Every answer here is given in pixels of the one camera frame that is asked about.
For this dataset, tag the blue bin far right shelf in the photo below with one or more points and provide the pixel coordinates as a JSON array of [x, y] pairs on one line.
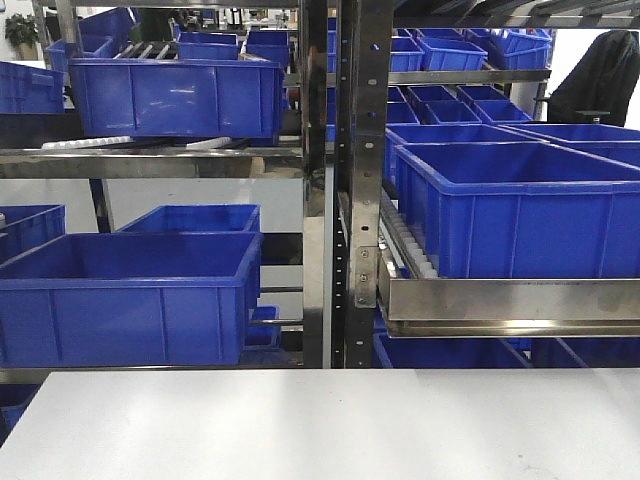
[[613, 142]]

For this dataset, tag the large blue bin right shelf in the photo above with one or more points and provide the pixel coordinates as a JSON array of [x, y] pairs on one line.
[[520, 210]]

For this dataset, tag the blue crate upper far left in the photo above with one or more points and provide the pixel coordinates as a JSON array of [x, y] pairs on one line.
[[27, 89]]

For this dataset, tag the potted plant top left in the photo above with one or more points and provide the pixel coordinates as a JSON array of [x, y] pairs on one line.
[[22, 34]]

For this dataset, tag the steel shelf rail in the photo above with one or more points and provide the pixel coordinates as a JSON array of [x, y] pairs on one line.
[[507, 307], [162, 163]]

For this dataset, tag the blue bin behind lower left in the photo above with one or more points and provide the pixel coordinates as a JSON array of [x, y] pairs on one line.
[[197, 218]]

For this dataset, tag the steel shelving upright posts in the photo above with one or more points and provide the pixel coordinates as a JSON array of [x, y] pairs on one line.
[[343, 61]]

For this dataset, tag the steel left shelf rail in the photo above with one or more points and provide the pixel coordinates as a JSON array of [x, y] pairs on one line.
[[162, 163]]

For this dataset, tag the large blue bin lower left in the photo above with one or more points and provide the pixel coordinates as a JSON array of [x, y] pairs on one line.
[[107, 300]]

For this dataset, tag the blue bin below right shelf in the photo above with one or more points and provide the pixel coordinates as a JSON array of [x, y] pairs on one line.
[[444, 353]]

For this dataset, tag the steel right shelf rail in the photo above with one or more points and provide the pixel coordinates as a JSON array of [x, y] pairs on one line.
[[507, 307]]

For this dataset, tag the blue bin upper left shelf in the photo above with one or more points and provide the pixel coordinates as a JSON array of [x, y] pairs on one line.
[[177, 98]]

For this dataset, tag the black jacket on chair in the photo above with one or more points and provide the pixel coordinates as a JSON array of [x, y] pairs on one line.
[[602, 81]]

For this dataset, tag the blue bin far left edge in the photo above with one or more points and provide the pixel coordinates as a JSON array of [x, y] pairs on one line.
[[28, 226]]

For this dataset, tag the blue bin behind right bin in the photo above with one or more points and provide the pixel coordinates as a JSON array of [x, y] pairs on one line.
[[401, 134]]

